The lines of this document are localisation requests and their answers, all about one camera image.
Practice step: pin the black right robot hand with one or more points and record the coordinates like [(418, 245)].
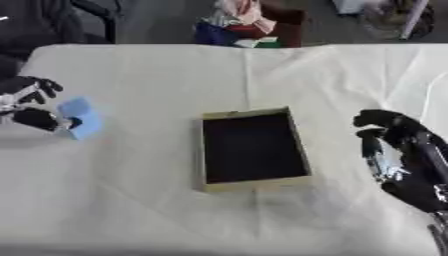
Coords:
[(411, 160)]

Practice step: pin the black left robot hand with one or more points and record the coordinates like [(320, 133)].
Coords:
[(32, 117)]

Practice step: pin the tan cardboard box black inside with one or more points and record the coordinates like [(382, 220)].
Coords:
[(254, 150)]

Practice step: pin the brown box of clutter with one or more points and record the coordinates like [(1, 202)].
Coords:
[(251, 25)]

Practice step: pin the black chair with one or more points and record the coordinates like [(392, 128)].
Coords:
[(96, 20)]

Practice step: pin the white tripod leg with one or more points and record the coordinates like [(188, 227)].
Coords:
[(413, 20)]

